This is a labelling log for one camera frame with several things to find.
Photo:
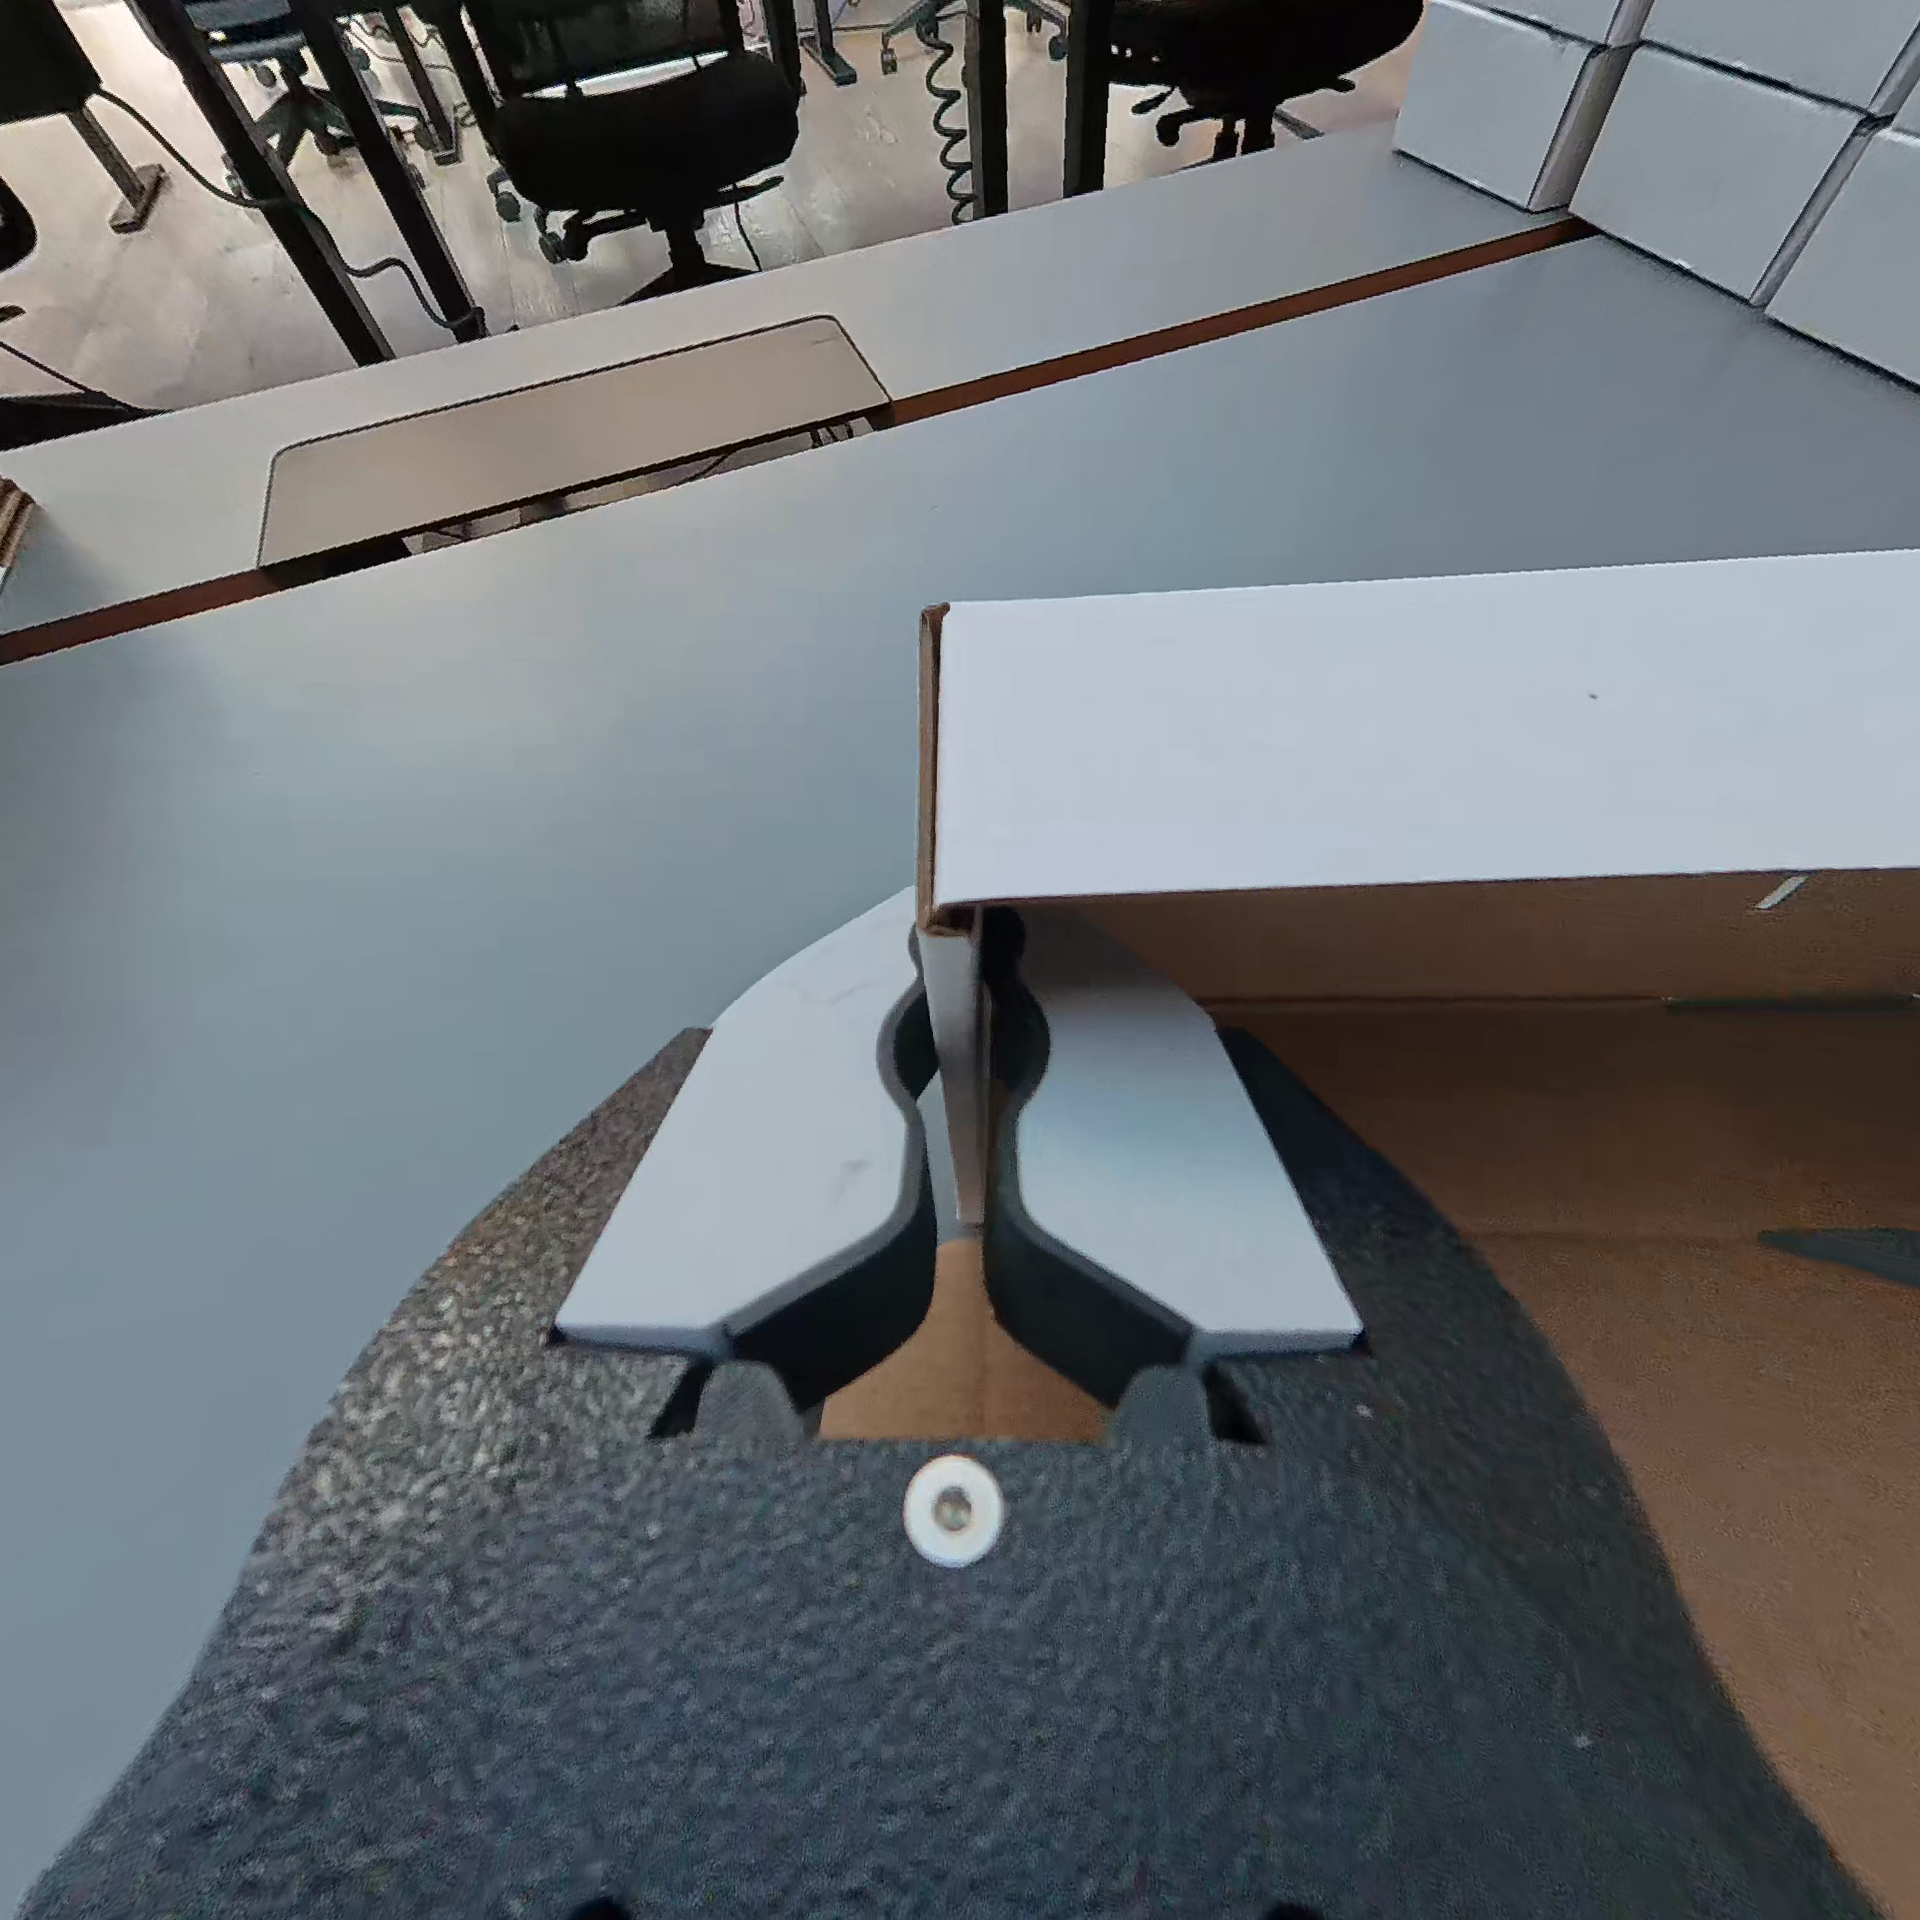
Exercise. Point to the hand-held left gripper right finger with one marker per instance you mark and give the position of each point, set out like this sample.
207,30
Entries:
1172,1171

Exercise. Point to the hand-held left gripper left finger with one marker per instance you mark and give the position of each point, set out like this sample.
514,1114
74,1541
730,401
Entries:
750,1155

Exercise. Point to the white cardboard box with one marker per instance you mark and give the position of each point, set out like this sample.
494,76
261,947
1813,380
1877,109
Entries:
1349,751

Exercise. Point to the stack of folded white boxes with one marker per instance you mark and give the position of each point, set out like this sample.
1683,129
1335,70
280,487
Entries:
1695,166

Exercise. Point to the black desk frame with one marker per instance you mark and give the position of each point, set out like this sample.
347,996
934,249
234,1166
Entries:
1088,90
252,166

